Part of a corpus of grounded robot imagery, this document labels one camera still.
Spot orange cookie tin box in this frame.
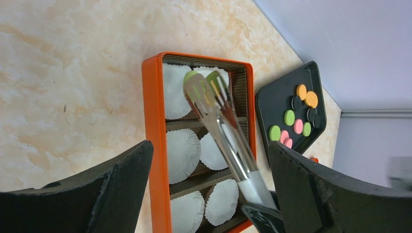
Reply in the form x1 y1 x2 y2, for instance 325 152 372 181
141 52 256 233

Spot metal serving tongs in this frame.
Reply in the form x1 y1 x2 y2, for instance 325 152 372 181
185 77 276 209

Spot yellow sandwich cookie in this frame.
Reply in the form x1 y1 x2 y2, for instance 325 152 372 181
296 84 307 101
304 91 318 109

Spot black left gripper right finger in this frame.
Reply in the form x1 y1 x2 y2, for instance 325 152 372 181
268 142 412 233

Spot black baking tray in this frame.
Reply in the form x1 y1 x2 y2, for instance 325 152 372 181
255 61 327 153

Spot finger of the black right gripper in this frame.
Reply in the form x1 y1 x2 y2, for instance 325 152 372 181
241 203 286 233

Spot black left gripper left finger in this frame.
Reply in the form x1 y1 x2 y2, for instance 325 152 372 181
0 140 154 233

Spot white paper cupcake liner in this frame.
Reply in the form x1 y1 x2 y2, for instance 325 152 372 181
205 179 239 226
193 67 229 88
171 191 205 233
200 133 228 170
166 129 201 184
162 63 191 120

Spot pink sandwich cookie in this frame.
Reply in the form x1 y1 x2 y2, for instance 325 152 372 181
293 119 304 134
283 138 293 148
279 130 289 144

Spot orange tin lid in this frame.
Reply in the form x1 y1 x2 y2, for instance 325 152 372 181
310 157 319 163

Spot black sandwich cookie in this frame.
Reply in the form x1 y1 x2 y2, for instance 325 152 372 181
307 108 317 122
291 96 303 112
313 115 322 129

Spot green sandwich cookie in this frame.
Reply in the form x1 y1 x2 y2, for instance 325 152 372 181
302 122 311 137
284 110 295 126
183 70 206 102
268 125 281 141

